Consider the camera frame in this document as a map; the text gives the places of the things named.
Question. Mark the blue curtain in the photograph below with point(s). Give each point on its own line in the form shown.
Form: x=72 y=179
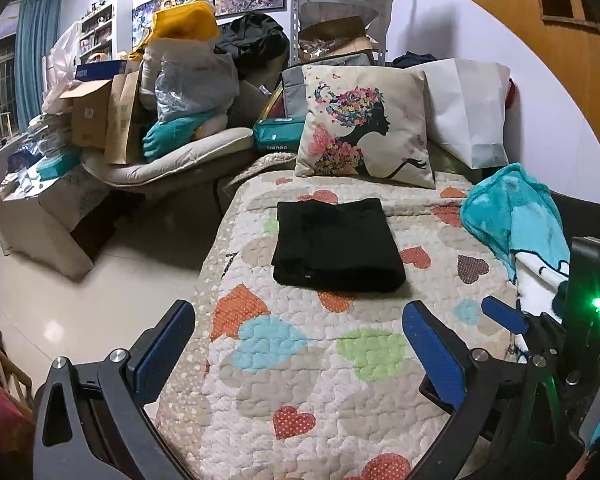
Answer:
x=32 y=60

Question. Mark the wooden staircase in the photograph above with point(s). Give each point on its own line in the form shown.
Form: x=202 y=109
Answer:
x=530 y=35

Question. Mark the grey bag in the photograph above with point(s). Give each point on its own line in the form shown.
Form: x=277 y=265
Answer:
x=292 y=85

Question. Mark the blue box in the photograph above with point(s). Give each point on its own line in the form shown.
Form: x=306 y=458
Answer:
x=100 y=69

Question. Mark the wooden chair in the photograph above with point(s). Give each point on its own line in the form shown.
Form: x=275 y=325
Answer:
x=10 y=375

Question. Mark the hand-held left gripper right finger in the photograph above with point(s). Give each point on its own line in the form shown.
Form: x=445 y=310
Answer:
x=430 y=355

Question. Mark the teal tissue packet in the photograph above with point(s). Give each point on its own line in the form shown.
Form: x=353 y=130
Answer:
x=275 y=135

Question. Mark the yellow bag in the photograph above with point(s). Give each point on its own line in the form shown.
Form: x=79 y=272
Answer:
x=185 y=22

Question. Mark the clear plastic bag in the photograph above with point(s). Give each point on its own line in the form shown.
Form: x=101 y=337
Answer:
x=190 y=85

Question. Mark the wall poster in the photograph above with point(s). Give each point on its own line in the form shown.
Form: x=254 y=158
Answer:
x=150 y=7

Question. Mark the printed silhouette cushion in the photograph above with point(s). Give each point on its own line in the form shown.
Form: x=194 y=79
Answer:
x=330 y=110

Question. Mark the cream chair pad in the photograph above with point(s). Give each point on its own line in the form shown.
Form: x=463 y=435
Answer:
x=180 y=155

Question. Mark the metal shelf rack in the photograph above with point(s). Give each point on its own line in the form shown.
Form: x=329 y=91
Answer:
x=296 y=10

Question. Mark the black pants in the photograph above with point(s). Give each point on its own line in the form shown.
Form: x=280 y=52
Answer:
x=335 y=245

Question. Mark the heart-patterned quilt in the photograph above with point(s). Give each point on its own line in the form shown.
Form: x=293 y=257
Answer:
x=305 y=360

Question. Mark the black jacket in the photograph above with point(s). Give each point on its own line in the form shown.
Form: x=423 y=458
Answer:
x=255 y=40

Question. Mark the white paper bag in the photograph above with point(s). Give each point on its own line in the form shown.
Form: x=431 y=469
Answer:
x=465 y=110

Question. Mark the white bookshelf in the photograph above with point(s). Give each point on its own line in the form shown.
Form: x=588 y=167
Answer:
x=122 y=25

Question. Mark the cardboard box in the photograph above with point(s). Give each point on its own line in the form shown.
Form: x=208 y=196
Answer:
x=87 y=115

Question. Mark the brown paper bag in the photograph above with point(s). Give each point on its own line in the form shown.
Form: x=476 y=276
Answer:
x=122 y=120

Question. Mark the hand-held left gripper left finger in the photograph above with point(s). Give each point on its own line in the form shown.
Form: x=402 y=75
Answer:
x=162 y=350

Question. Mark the white plastic bag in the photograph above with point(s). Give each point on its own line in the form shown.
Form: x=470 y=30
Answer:
x=62 y=60

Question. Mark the teal fleece blanket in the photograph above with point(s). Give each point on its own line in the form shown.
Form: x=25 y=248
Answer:
x=510 y=210

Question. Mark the white low table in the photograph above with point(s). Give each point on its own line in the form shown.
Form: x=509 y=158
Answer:
x=30 y=230

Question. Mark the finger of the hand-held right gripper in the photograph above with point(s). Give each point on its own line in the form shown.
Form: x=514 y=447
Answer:
x=502 y=312

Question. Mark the teal cloth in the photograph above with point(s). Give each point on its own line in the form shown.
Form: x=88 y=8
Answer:
x=165 y=137

